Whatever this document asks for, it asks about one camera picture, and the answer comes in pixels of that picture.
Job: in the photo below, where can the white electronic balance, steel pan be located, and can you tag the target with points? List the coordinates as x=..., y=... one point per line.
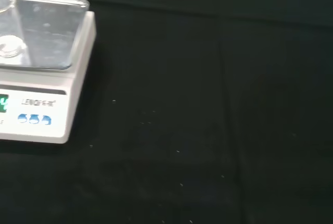
x=52, y=39

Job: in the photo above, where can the black scalloped bench cloth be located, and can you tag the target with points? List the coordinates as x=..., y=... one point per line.
x=208, y=104

